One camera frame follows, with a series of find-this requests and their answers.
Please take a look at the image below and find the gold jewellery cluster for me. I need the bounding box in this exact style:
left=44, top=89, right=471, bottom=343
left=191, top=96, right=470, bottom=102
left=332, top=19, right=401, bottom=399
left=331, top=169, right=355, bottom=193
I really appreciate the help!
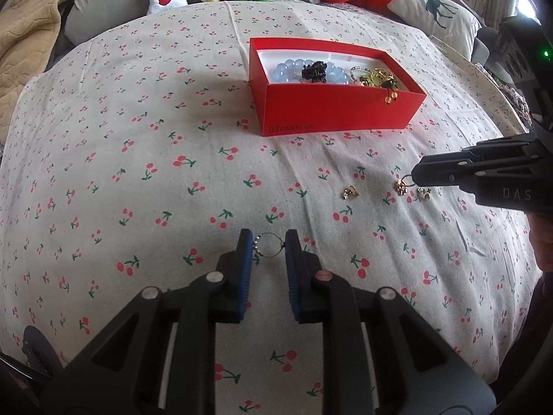
left=360, top=73, right=401, bottom=105

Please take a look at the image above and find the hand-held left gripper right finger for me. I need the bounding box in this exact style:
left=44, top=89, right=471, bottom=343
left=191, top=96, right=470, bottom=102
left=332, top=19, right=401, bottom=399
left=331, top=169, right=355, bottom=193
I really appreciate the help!
left=285, top=229, right=496, bottom=415

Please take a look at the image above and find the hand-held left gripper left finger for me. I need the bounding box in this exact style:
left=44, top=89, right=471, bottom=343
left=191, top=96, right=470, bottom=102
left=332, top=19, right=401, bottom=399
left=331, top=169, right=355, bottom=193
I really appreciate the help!
left=43, top=229, right=254, bottom=415

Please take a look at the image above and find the white deer print pillow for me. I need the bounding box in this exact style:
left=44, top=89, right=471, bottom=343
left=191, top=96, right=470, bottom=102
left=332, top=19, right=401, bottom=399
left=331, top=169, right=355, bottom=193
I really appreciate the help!
left=386, top=0, right=483, bottom=57

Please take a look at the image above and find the person's right forearm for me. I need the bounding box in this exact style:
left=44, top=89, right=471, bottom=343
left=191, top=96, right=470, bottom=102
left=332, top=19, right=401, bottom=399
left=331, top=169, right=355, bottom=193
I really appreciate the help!
left=493, top=216, right=553, bottom=415

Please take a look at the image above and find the black charm ornament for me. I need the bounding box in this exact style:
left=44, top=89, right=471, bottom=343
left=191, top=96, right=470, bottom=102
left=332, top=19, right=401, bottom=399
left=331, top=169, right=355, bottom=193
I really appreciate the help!
left=301, top=62, right=328, bottom=83

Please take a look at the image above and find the silver ring ball chain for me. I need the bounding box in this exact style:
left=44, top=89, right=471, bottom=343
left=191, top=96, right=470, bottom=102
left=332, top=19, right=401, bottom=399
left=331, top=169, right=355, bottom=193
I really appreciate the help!
left=253, top=231, right=287, bottom=265

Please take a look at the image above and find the dark grey cushion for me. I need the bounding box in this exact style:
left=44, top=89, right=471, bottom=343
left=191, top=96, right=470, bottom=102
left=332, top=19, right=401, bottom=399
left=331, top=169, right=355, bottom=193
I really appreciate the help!
left=471, top=26, right=503, bottom=64

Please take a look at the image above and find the beige quilted blanket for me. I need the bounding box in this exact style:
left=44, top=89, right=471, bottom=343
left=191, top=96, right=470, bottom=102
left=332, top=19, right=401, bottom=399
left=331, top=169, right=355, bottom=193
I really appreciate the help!
left=0, top=0, right=87, bottom=118

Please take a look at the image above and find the red cardboard box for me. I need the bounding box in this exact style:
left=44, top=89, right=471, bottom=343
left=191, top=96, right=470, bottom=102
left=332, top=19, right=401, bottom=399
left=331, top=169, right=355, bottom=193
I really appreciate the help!
left=249, top=37, right=428, bottom=138

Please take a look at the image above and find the blue bead bracelet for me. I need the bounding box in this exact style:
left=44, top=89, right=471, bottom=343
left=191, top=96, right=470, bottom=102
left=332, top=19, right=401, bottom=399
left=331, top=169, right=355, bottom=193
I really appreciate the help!
left=271, top=57, right=347, bottom=84

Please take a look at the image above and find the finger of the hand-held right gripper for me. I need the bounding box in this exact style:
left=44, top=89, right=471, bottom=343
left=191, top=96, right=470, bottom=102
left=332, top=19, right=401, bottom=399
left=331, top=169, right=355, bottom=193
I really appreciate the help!
left=410, top=133, right=543, bottom=193

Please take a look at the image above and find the gold flower ornament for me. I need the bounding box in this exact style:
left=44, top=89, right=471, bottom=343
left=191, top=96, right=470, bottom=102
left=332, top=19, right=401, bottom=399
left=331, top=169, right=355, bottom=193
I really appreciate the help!
left=367, top=68, right=392, bottom=87

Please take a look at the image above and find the cherry print bed sheet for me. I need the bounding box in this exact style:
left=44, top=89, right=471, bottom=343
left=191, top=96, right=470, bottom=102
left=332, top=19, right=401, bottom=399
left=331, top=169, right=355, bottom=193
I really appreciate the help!
left=0, top=0, right=546, bottom=415

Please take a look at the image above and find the floral patterned cloth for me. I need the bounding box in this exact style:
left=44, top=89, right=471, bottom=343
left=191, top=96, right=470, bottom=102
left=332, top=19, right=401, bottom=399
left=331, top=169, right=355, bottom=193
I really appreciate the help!
left=488, top=65, right=533, bottom=131

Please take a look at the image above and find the black object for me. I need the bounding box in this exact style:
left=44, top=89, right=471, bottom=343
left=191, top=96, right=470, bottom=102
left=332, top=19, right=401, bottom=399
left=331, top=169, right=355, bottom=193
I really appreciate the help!
left=19, top=326, right=59, bottom=382

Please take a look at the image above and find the grey pillow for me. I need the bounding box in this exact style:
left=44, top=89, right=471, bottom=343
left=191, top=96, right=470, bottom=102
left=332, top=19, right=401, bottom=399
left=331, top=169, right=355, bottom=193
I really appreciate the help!
left=65, top=0, right=321, bottom=46

